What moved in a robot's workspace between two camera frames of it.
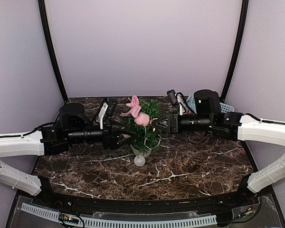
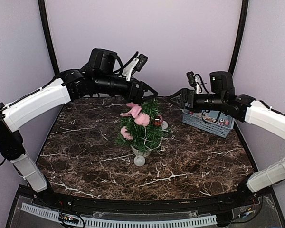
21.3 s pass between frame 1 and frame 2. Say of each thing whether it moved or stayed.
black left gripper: moved
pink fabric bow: stayed
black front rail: stayed
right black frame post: stayed
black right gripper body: moved
